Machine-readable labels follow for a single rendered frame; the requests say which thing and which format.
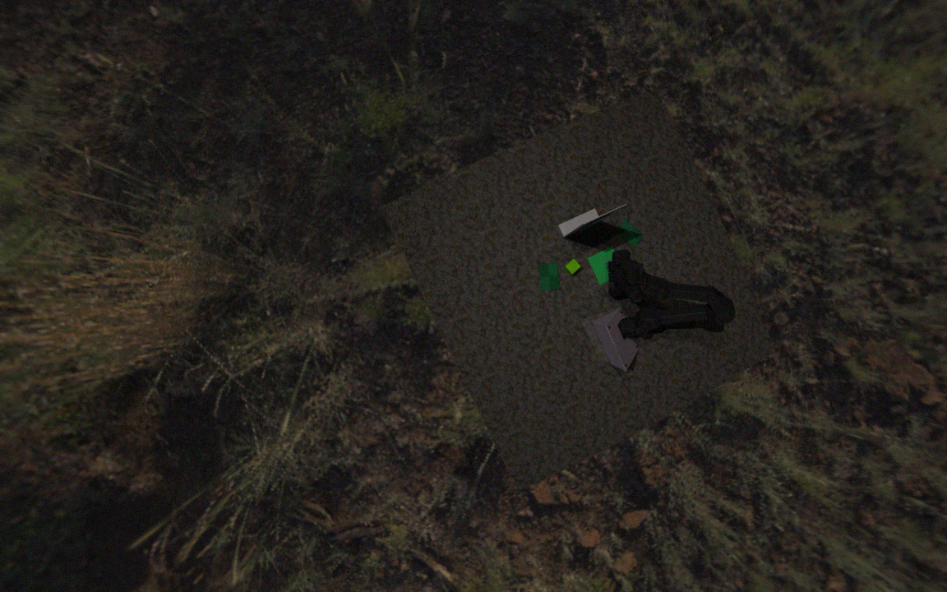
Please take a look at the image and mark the dark green flat square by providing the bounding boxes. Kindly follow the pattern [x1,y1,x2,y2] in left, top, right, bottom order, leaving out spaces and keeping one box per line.
[538,263,560,291]

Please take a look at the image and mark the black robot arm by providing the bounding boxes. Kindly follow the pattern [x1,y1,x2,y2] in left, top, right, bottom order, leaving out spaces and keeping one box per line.
[617,260,736,340]

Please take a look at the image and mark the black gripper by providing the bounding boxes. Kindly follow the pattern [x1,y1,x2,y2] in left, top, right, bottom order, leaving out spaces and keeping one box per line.
[607,249,631,297]

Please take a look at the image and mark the green square marking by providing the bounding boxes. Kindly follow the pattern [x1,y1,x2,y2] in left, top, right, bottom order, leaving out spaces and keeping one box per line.
[587,246,615,284]

